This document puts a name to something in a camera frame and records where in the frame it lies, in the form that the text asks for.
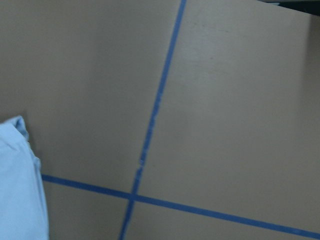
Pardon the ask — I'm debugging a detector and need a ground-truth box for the light blue t-shirt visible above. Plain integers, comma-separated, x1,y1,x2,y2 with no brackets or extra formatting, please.
0,116,50,240

